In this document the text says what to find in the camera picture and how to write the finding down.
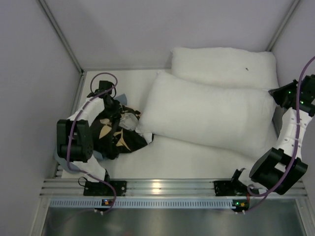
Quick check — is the black floral pillowcase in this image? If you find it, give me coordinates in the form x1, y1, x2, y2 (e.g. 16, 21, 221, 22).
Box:
90, 95, 154, 160

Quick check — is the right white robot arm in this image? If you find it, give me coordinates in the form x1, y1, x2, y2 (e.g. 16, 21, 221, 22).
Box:
249, 75, 315, 195

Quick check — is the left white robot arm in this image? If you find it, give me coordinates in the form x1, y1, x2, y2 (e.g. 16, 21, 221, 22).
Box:
57, 81, 118, 182

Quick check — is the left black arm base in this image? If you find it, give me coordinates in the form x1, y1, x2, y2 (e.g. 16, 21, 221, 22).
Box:
83, 180, 127, 196

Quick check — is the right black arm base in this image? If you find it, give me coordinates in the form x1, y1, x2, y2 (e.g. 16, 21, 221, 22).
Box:
214, 180, 248, 197

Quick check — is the white spare pillow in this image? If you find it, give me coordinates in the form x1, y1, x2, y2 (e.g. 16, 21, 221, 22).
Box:
171, 47, 279, 90

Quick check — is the blue-grey crumpled cloth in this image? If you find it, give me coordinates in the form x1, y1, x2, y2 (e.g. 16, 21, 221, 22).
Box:
56, 94, 127, 176

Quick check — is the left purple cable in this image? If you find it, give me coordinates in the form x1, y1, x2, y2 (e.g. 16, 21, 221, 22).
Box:
65, 72, 119, 214

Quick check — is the purple cable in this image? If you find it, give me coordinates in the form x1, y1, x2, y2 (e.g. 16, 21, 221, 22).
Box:
236, 56, 315, 214
65, 72, 119, 214

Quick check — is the right aluminium corner post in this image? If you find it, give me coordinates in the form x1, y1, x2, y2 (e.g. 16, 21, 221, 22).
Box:
265, 0, 302, 54

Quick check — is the aluminium corner post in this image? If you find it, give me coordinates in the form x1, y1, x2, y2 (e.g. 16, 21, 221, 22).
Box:
265, 0, 302, 54
37, 0, 84, 75

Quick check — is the left aluminium corner post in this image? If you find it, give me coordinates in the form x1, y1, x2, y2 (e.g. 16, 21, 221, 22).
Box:
37, 0, 84, 75

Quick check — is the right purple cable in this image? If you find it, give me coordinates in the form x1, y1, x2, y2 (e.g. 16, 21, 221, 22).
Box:
236, 56, 315, 214

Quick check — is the aluminium mounting rail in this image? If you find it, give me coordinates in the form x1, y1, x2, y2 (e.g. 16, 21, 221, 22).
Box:
39, 178, 308, 197

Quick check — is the grey slotted cable duct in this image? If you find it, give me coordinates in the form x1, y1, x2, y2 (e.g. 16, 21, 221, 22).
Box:
49, 198, 249, 210

